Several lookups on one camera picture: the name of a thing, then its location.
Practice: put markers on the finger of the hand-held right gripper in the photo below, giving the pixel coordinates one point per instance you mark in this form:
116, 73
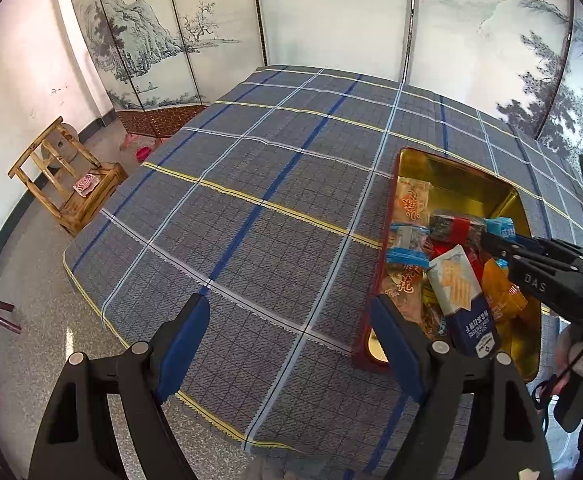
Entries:
521, 250

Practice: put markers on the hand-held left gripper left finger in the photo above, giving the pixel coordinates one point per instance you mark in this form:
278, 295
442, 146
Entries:
186, 345

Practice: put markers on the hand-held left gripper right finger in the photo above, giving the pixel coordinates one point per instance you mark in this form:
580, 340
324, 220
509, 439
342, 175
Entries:
396, 345

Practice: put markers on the orange snack packet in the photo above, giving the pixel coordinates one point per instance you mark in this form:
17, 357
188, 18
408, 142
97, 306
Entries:
504, 292

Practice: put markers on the clear pastry packet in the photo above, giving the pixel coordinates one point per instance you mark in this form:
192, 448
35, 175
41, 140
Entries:
404, 290
414, 200

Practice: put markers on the red snack packet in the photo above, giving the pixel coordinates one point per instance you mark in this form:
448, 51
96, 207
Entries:
451, 251

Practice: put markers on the blue cracker packet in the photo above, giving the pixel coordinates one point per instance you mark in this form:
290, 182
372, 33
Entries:
464, 290

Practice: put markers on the dark seaweed snack packet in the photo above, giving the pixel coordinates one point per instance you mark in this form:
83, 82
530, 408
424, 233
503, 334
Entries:
454, 227

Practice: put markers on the red tin box gold interior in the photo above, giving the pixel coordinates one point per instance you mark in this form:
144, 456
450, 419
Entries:
471, 185

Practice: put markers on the grey plaid tablecloth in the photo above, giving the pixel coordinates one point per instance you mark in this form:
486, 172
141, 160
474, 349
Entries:
251, 240

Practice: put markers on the pink striped cloth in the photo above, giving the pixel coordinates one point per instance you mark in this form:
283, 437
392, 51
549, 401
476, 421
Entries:
85, 185

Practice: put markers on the small red bowl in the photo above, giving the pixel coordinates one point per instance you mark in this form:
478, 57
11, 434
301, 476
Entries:
143, 153

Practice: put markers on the light wooden chair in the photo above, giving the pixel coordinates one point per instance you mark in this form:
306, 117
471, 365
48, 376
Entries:
71, 185

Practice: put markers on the ink landscape folding screen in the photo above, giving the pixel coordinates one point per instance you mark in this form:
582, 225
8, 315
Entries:
331, 15

